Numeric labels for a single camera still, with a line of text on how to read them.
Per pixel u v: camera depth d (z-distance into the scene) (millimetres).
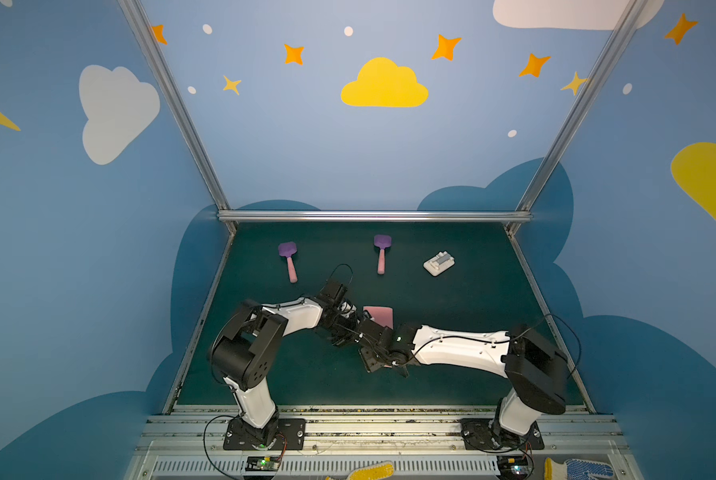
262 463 715
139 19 697
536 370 445
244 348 479
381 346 636
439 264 1079
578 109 861
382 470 693
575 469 700
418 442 737
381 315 972
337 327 795
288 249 1113
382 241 1151
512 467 711
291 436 738
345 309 835
